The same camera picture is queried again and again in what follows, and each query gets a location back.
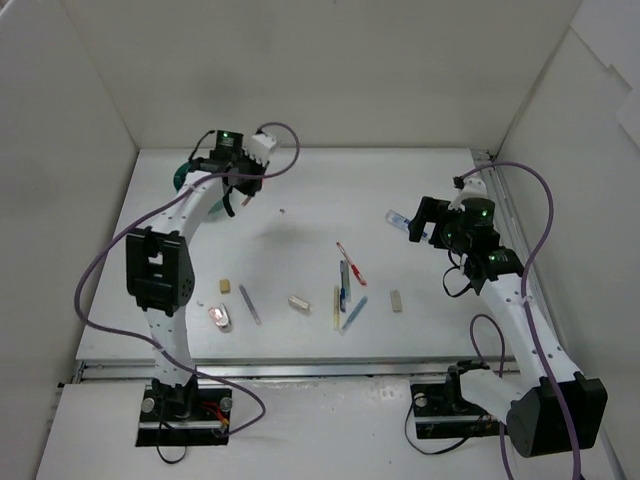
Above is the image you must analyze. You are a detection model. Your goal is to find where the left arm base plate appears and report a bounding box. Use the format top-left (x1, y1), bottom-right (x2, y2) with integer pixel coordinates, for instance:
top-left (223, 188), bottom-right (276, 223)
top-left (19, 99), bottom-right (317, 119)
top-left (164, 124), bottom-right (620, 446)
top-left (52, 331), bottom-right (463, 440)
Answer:
top-left (135, 387), bottom-right (233, 447)

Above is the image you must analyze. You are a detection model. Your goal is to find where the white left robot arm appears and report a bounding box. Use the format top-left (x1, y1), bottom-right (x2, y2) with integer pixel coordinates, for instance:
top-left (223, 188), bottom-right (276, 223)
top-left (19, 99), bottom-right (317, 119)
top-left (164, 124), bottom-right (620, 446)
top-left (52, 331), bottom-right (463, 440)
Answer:
top-left (125, 130), bottom-right (276, 420)

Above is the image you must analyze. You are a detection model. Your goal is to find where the dark blue gel pen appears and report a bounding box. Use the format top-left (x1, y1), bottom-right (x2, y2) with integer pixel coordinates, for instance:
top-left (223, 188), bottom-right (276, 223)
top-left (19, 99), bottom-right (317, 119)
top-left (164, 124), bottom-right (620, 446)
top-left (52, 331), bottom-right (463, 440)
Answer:
top-left (339, 260), bottom-right (348, 313)

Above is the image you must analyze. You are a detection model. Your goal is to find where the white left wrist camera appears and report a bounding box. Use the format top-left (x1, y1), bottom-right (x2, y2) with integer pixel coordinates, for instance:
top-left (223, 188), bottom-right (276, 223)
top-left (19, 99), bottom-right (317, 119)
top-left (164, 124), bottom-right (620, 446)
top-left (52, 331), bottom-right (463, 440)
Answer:
top-left (244, 132), bottom-right (277, 164)

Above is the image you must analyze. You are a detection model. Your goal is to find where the clear blue-capped spray bottle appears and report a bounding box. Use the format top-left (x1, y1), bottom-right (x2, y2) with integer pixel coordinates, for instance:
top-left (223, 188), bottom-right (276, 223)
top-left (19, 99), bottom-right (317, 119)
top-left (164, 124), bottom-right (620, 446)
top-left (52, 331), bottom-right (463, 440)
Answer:
top-left (385, 210), bottom-right (411, 234)

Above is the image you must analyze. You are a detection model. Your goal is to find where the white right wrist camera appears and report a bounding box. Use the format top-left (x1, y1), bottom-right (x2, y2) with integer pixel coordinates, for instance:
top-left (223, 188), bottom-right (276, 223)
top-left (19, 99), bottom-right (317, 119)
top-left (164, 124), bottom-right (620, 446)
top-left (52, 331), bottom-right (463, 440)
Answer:
top-left (449, 176), bottom-right (488, 210)

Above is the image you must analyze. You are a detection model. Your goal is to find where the aluminium front rail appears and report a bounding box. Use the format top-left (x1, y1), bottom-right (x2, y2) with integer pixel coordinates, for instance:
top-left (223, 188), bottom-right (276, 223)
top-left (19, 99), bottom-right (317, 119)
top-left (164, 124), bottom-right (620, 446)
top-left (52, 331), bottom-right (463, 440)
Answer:
top-left (74, 355), bottom-right (516, 385)

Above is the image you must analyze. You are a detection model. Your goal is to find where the aluminium right side rail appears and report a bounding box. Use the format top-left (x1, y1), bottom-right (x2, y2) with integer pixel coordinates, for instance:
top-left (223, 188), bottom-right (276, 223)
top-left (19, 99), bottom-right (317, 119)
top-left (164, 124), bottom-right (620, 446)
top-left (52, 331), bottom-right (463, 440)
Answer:
top-left (471, 149), bottom-right (552, 321)

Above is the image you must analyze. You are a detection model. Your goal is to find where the grey-blue pen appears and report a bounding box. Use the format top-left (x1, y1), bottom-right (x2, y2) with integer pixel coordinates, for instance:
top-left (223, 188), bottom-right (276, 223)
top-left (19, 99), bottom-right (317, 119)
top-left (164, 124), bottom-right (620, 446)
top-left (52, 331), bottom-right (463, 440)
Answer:
top-left (238, 284), bottom-right (262, 325)

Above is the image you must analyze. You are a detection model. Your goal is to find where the aluminium rail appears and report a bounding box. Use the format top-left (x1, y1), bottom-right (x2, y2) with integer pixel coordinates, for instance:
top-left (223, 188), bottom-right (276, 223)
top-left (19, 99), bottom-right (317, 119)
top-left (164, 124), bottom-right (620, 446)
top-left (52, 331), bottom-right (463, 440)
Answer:
top-left (74, 355), bottom-right (516, 385)
top-left (471, 149), bottom-right (552, 321)

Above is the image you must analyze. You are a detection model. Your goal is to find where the wrapped eraser block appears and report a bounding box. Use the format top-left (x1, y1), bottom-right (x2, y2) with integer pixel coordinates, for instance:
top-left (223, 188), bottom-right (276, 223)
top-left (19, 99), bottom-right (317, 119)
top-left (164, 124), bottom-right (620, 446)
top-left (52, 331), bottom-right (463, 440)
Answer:
top-left (288, 295), bottom-right (312, 316)

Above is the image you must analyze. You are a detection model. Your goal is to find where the long white eraser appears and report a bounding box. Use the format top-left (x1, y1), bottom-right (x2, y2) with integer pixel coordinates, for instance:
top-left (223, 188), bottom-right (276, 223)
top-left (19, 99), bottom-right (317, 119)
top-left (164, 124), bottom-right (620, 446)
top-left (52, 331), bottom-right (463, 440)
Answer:
top-left (390, 290), bottom-right (403, 313)

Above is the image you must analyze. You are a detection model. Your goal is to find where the teal round divided container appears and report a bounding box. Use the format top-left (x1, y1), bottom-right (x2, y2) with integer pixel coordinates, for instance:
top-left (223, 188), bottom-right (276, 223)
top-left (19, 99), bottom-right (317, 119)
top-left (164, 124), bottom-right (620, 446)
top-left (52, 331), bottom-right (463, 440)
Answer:
top-left (173, 162), bottom-right (225, 219)

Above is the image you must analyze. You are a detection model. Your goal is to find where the red gel pen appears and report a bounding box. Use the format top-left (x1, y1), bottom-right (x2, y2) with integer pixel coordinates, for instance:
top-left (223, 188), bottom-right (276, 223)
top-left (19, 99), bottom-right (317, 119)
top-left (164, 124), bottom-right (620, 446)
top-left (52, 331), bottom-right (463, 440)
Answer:
top-left (336, 242), bottom-right (367, 287)

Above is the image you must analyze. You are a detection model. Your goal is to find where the light blue pen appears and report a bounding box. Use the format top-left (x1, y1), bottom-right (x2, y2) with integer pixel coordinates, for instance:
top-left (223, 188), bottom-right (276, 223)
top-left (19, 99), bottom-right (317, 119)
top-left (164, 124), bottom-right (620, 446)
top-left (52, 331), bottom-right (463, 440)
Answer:
top-left (339, 296), bottom-right (368, 335)

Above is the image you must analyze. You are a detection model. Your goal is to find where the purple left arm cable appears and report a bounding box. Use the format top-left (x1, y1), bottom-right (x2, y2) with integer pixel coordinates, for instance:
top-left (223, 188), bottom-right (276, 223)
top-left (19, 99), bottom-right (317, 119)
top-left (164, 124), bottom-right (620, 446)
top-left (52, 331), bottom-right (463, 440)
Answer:
top-left (73, 121), bottom-right (301, 441)

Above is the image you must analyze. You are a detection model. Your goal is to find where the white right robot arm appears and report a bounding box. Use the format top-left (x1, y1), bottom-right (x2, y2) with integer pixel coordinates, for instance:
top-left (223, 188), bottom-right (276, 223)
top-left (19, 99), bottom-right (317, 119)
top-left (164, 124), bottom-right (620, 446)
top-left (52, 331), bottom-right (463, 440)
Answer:
top-left (408, 196), bottom-right (608, 458)

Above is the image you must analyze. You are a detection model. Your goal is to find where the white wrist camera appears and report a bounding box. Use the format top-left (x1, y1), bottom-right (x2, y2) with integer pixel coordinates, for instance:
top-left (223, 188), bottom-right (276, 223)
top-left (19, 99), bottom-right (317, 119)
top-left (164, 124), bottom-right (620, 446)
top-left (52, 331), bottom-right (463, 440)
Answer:
top-left (449, 176), bottom-right (488, 210)
top-left (244, 132), bottom-right (277, 164)

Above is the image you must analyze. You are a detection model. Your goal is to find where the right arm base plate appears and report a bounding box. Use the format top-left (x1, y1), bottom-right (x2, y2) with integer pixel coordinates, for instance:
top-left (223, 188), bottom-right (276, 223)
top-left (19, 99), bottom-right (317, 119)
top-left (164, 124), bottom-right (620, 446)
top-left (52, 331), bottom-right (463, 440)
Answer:
top-left (408, 360), bottom-right (519, 440)

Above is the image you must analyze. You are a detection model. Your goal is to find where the yellow pen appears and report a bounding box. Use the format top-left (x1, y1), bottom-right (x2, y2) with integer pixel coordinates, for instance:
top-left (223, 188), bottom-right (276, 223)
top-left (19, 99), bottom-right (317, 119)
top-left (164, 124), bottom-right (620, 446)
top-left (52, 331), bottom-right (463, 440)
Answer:
top-left (333, 285), bottom-right (341, 331)

